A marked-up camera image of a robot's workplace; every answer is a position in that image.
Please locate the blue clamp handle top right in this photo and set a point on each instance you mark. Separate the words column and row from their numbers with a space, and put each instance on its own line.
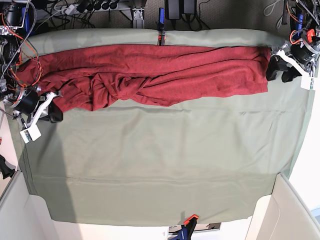
column 300, row 21

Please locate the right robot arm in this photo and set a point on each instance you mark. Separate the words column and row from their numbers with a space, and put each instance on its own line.
column 17, row 21

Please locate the blue black clamp top centre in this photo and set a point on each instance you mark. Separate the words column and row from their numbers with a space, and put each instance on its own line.
column 161, row 27

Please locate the white bin left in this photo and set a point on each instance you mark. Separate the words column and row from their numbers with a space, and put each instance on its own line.
column 24, row 216

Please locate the blue black clamp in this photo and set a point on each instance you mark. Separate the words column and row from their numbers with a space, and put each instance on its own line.
column 161, row 27
column 187, row 228

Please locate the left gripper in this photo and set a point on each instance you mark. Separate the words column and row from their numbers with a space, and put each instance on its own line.
column 297, row 57

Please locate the blue black clamp bottom centre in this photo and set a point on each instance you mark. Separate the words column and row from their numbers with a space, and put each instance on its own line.
column 187, row 228

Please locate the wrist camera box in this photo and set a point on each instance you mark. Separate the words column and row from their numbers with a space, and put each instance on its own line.
column 30, row 134
column 309, row 83

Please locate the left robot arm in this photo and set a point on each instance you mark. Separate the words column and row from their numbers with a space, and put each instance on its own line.
column 311, row 11

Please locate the white bin right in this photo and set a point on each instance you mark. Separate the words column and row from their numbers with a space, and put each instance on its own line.
column 282, row 215

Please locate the black power adapter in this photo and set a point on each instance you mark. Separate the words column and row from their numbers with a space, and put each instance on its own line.
column 175, row 8

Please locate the blue clamp handle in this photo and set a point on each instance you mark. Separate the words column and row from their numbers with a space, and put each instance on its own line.
column 25, row 18
column 300, row 21

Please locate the white bin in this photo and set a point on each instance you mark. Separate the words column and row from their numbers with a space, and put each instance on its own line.
column 24, row 216
column 282, row 215

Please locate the green table cloth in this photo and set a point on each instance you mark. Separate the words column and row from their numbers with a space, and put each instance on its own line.
column 132, row 164

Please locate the grey metal table bracket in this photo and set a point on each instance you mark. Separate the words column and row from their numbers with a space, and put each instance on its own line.
column 138, row 18

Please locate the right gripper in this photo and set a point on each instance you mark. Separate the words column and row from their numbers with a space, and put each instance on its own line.
column 29, row 106

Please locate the black clamp far left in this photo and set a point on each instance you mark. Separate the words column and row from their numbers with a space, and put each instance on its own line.
column 6, row 171

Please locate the red long-sleeve T-shirt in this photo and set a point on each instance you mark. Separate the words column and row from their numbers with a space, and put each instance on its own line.
column 96, row 77

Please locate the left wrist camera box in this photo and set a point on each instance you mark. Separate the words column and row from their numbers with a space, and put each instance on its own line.
column 309, row 83

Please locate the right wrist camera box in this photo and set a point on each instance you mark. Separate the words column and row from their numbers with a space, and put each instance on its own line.
column 30, row 134

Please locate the blue clamp handle top left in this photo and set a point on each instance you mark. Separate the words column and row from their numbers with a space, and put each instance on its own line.
column 25, row 18

